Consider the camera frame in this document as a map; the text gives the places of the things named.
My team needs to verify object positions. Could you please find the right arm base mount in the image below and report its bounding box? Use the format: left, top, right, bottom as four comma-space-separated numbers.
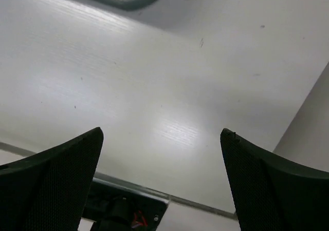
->
82, 178, 170, 230

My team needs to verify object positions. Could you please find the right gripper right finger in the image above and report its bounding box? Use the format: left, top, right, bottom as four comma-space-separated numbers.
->
221, 128, 328, 230

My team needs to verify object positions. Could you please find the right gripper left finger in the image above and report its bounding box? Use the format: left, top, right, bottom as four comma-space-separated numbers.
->
1, 127, 104, 230

